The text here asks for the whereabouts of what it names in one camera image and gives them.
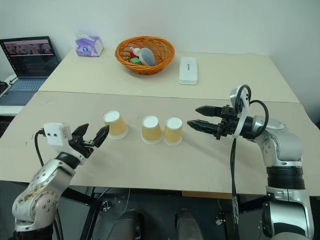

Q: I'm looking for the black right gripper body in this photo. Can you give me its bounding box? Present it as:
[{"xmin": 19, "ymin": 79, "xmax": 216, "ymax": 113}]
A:
[{"xmin": 214, "ymin": 104, "xmax": 242, "ymax": 141}]

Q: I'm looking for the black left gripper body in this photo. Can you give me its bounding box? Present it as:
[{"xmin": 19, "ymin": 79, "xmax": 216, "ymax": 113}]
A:
[{"xmin": 67, "ymin": 138, "xmax": 97, "ymax": 160}]

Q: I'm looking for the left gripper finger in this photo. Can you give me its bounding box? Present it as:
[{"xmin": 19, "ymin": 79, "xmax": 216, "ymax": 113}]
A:
[
  {"xmin": 91, "ymin": 125, "xmax": 110, "ymax": 149},
  {"xmin": 71, "ymin": 123, "xmax": 90, "ymax": 141}
]

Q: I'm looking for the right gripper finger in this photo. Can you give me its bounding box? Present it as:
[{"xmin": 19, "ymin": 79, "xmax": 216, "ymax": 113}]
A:
[
  {"xmin": 195, "ymin": 105, "xmax": 224, "ymax": 117},
  {"xmin": 186, "ymin": 119, "xmax": 221, "ymax": 137}
]

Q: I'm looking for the yellow paper cup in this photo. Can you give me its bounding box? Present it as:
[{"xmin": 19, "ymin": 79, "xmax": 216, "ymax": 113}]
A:
[
  {"xmin": 102, "ymin": 109, "xmax": 130, "ymax": 140},
  {"xmin": 141, "ymin": 115, "xmax": 163, "ymax": 145},
  {"xmin": 162, "ymin": 116, "xmax": 184, "ymax": 147}
]

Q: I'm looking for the white rectangular case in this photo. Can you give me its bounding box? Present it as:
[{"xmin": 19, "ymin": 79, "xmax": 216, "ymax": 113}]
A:
[{"xmin": 178, "ymin": 56, "xmax": 200, "ymax": 86}]

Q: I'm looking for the brown board under table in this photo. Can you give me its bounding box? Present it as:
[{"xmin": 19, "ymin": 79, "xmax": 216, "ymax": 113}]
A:
[{"xmin": 181, "ymin": 190, "xmax": 236, "ymax": 200}]

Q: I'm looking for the orange woven basket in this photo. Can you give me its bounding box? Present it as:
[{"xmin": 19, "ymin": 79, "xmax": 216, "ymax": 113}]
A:
[{"xmin": 114, "ymin": 36, "xmax": 176, "ymax": 77}]

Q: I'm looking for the white side table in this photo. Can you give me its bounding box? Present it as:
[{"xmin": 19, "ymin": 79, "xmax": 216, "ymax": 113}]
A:
[{"xmin": 0, "ymin": 104, "xmax": 26, "ymax": 117}]

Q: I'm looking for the grey open laptop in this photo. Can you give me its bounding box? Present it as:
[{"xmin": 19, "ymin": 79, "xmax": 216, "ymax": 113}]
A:
[{"xmin": 0, "ymin": 35, "xmax": 61, "ymax": 107}]

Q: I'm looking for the purple tissue box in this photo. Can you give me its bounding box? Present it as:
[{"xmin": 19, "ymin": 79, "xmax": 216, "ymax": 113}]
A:
[{"xmin": 74, "ymin": 31, "xmax": 105, "ymax": 58}]

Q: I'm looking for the dark rounded shape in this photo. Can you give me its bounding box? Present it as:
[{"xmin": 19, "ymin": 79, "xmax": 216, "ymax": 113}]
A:
[
  {"xmin": 174, "ymin": 208, "xmax": 204, "ymax": 240},
  {"xmin": 109, "ymin": 209, "xmax": 146, "ymax": 240}
]

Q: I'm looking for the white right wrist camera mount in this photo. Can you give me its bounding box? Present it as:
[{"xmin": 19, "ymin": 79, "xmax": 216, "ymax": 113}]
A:
[{"xmin": 228, "ymin": 84, "xmax": 252, "ymax": 139}]

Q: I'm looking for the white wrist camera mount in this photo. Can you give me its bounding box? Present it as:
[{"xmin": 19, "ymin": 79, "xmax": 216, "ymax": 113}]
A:
[
  {"xmin": 228, "ymin": 84, "xmax": 252, "ymax": 139},
  {"xmin": 42, "ymin": 122, "xmax": 74, "ymax": 154}
]

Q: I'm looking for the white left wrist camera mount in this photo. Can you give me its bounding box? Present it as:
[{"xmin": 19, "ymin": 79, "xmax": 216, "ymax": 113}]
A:
[{"xmin": 42, "ymin": 122, "xmax": 74, "ymax": 154}]

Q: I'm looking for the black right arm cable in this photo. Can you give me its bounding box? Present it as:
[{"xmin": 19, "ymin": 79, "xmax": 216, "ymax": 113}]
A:
[{"xmin": 229, "ymin": 84, "xmax": 270, "ymax": 227}]

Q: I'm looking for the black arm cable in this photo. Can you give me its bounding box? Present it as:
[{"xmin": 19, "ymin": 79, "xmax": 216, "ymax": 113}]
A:
[
  {"xmin": 33, "ymin": 128, "xmax": 46, "ymax": 166},
  {"xmin": 229, "ymin": 84, "xmax": 270, "ymax": 227}
]

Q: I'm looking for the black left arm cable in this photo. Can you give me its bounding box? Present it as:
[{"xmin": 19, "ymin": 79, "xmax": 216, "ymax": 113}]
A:
[{"xmin": 33, "ymin": 128, "xmax": 46, "ymax": 166}]

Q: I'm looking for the black table frame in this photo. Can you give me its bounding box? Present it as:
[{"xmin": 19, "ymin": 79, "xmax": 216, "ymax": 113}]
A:
[{"xmin": 59, "ymin": 186, "xmax": 111, "ymax": 240}]

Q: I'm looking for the white device with cables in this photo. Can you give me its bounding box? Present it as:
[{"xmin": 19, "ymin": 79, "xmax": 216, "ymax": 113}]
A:
[{"xmin": 0, "ymin": 74, "xmax": 19, "ymax": 97}]

